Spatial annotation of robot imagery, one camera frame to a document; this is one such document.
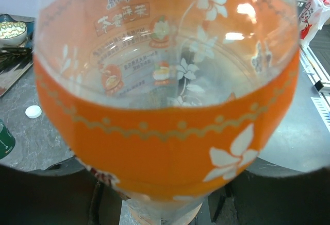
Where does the white printed plastic bag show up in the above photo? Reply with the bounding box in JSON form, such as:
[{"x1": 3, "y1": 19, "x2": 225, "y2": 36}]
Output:
[{"x1": 299, "y1": 0, "x2": 329, "y2": 47}]

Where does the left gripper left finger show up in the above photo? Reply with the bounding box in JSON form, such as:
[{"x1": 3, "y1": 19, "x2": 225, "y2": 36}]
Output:
[{"x1": 1, "y1": 157, "x2": 122, "y2": 224}]

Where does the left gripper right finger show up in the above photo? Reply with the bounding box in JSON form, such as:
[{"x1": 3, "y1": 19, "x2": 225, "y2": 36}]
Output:
[{"x1": 195, "y1": 159, "x2": 329, "y2": 224}]

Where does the small patterned bowl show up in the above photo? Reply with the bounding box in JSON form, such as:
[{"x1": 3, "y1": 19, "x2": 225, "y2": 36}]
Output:
[{"x1": 1, "y1": 22, "x2": 27, "y2": 47}]

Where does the green label water bottle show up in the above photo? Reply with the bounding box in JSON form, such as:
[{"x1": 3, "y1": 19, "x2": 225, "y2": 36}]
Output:
[{"x1": 0, "y1": 120, "x2": 16, "y2": 159}]

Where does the blue star-shaped dish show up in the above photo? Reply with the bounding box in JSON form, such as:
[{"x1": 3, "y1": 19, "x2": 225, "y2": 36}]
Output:
[{"x1": 1, "y1": 14, "x2": 34, "y2": 48}]

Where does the aluminium frame rail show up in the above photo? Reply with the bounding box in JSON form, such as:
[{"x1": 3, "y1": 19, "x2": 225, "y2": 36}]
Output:
[{"x1": 296, "y1": 0, "x2": 330, "y2": 94}]

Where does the orange drink bottle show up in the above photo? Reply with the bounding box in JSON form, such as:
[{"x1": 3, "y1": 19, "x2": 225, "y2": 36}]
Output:
[{"x1": 34, "y1": 0, "x2": 299, "y2": 224}]

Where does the slotted cable duct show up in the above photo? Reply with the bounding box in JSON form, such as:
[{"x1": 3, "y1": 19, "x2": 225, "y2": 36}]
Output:
[{"x1": 311, "y1": 97, "x2": 330, "y2": 131}]

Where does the far white bottle cap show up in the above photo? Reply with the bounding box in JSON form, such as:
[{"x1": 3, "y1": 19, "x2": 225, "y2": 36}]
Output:
[{"x1": 25, "y1": 105, "x2": 42, "y2": 119}]

